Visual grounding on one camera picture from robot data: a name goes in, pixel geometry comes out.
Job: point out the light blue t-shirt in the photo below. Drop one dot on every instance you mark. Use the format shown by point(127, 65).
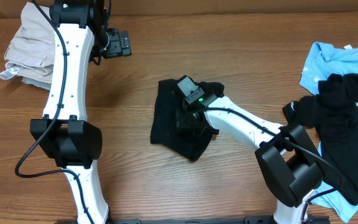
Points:
point(323, 60)

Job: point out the black printed t-shirt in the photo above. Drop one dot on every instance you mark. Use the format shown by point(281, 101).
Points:
point(333, 112)

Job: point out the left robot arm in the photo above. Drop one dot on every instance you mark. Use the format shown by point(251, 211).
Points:
point(82, 35)

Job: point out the folded beige pants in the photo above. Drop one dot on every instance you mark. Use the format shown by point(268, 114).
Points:
point(31, 52)

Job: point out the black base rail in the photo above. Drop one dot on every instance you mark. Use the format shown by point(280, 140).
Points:
point(191, 221)

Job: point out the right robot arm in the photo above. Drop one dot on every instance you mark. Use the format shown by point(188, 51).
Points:
point(289, 162)

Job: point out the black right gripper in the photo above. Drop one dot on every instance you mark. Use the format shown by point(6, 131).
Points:
point(186, 125)

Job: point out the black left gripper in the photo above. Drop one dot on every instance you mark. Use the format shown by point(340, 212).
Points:
point(125, 43)

